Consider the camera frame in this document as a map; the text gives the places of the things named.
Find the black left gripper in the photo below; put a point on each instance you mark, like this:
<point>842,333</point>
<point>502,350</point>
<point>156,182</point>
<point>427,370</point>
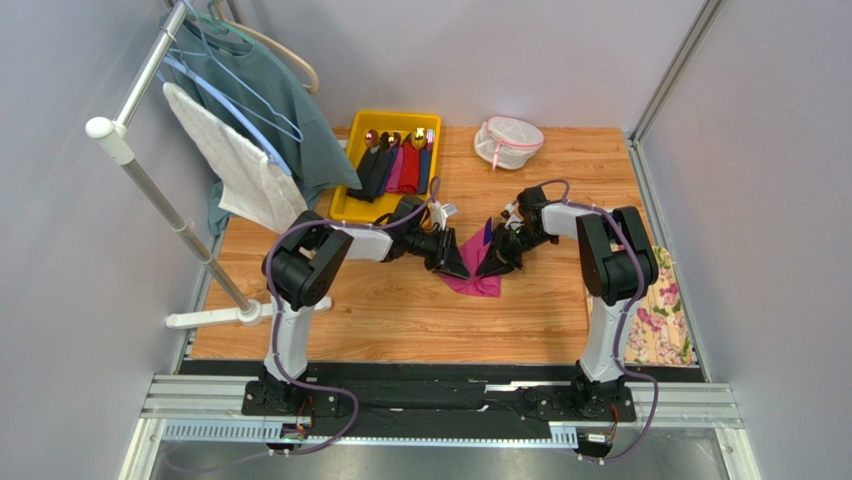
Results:
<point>452,263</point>

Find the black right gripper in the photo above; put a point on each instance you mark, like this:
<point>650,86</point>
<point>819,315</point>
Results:
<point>506,246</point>

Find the pink paper napkin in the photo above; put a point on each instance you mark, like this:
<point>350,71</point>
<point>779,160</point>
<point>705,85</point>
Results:
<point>473,252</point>

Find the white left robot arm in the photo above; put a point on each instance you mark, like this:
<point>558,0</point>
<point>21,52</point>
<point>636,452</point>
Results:
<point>306,259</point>

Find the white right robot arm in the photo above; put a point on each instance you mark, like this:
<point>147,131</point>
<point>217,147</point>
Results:
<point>617,262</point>

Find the red rolled napkin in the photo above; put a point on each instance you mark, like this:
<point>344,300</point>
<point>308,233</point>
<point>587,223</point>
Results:
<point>410,173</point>

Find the pink rolled napkin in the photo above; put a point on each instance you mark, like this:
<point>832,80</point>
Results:
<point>394,173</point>

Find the blue rolled napkin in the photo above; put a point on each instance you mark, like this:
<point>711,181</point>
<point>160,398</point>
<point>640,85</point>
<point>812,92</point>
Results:
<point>425,158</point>

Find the black rolled napkin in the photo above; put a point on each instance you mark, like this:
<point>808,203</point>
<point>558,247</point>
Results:
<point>374,166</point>

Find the white mesh laundry bag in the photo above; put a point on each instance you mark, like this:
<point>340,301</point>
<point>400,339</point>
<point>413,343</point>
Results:
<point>507,143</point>

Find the yellow plastic bin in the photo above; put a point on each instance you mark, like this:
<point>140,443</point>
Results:
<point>349,209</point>

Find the floral tray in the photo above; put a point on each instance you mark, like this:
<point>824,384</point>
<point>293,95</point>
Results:
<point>659,334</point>

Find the white towel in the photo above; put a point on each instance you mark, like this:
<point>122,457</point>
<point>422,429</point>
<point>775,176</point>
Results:
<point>253,186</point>

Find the beige hanger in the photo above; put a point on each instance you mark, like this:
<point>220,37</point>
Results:
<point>226,14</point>

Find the teal shirt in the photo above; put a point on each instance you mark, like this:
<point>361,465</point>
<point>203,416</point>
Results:
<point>256,125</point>

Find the blue hanger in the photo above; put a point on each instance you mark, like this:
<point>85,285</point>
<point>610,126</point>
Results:
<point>175,58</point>

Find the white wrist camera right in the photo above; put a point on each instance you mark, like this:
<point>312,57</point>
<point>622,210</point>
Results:
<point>511,218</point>

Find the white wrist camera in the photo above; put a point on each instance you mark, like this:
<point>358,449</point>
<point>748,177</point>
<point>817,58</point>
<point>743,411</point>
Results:
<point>439,214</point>
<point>511,218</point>

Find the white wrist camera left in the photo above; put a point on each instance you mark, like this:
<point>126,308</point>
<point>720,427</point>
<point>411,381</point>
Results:
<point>439,214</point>

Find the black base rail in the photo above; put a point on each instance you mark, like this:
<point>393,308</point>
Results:
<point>438,401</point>

